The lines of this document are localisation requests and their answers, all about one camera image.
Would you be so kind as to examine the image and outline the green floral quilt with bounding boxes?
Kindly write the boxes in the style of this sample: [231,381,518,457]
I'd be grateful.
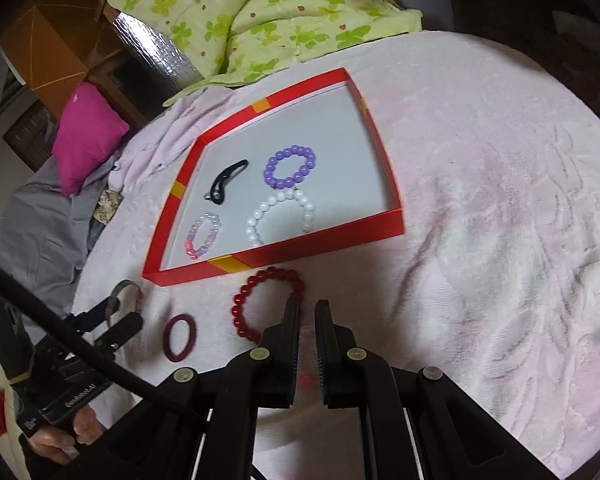
[97,0,423,107]

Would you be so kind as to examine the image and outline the small patterned cloth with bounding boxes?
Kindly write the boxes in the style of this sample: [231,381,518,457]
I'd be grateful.
[92,189,123,223]

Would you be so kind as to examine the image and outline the red bead bracelet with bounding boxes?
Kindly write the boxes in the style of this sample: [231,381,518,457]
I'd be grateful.
[231,267,306,346]

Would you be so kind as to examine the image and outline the white bead bracelet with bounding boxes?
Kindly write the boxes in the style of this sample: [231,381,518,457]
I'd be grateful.
[245,187,316,248]

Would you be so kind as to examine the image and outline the purple bead bracelet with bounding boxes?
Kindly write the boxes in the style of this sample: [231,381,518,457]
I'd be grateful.
[263,145,317,190]

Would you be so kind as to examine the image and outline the silver foil sheet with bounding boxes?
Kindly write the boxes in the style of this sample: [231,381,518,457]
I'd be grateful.
[105,7,206,93]

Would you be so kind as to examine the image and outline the grey cloth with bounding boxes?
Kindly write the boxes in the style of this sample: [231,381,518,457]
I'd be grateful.
[0,152,121,321]

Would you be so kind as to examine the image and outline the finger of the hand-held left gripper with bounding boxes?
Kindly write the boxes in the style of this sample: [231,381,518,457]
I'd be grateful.
[95,312,145,350]
[62,297,121,333]

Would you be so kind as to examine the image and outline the red shallow cardboard box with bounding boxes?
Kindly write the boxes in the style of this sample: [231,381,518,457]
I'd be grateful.
[142,66,406,287]

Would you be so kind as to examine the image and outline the clear pink bead bracelet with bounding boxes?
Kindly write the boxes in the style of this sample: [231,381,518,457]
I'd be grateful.
[300,325,321,393]

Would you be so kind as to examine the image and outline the pale pink blanket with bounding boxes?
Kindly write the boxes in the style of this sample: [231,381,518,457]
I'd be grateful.
[72,30,600,480]

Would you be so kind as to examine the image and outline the dark wicker drawer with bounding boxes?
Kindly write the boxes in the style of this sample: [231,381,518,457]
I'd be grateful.
[2,100,61,171]

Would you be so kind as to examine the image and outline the black hair clip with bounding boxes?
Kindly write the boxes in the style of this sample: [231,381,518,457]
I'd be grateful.
[202,159,249,206]

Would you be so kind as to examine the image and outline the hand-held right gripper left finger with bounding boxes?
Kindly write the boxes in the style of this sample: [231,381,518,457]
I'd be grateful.
[55,299,302,480]

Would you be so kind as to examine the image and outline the black cable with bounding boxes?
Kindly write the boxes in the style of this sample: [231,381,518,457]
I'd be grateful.
[0,252,211,426]

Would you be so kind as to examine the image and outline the silver cuff bangle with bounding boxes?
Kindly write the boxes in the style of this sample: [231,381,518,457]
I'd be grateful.
[105,280,143,331]

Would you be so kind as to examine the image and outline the dark red ring bangle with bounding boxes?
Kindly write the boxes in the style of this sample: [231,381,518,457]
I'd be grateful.
[162,313,198,363]

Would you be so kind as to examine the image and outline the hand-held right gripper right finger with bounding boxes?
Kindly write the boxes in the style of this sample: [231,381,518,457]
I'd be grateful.
[314,300,556,480]

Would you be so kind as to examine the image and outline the magenta pillow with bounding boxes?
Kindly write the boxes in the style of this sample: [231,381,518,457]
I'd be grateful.
[51,81,131,197]

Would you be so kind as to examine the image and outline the small clear bracelet pink charm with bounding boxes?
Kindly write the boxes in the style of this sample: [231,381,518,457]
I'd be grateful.
[184,212,222,261]

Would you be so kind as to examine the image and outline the person's left hand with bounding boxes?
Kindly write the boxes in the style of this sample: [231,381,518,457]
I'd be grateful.
[27,405,106,466]

